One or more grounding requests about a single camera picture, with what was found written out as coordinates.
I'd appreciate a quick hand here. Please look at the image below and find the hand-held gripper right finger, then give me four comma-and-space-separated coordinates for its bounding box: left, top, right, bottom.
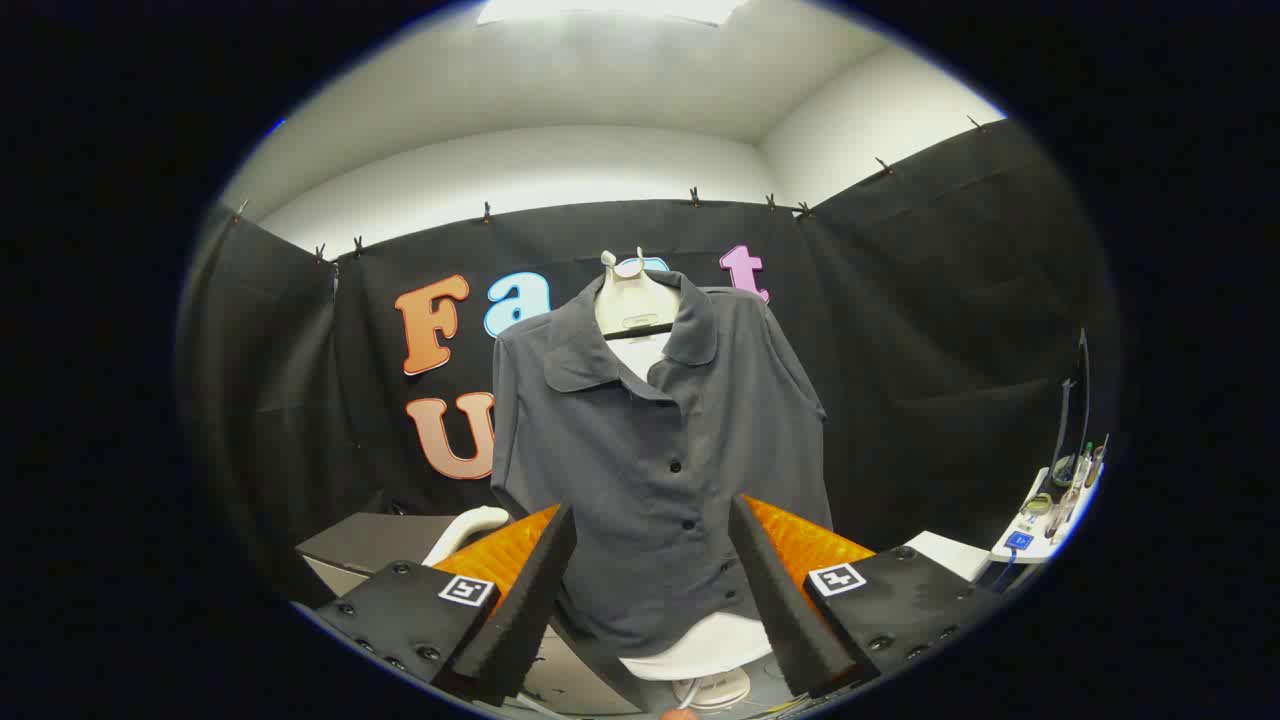
728, 494, 1001, 699

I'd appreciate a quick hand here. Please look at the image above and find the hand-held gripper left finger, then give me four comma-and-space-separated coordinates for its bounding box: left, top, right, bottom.
313, 502, 578, 707

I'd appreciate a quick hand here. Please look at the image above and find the white garment steamer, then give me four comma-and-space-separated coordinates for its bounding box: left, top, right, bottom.
422, 506, 511, 567

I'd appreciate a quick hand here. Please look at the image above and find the grey button-up shirt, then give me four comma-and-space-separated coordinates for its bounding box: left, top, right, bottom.
490, 270, 833, 661

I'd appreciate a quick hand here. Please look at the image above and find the grey drawer cabinet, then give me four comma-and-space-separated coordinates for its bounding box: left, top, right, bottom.
296, 513, 646, 716

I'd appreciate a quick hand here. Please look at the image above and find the white-topped drawer cabinet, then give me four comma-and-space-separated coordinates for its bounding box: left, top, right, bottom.
905, 530, 991, 583

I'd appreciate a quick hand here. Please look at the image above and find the white side desk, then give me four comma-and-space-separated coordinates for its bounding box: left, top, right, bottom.
990, 465, 1101, 564

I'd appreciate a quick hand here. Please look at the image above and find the white mannequin torso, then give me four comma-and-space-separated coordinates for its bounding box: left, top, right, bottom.
594, 248, 776, 683

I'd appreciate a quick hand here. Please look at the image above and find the row of black clips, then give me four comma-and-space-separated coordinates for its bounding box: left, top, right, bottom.
235, 115, 986, 261

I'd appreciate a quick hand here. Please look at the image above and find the ceiling light panel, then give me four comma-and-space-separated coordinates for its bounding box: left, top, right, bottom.
478, 0, 746, 26

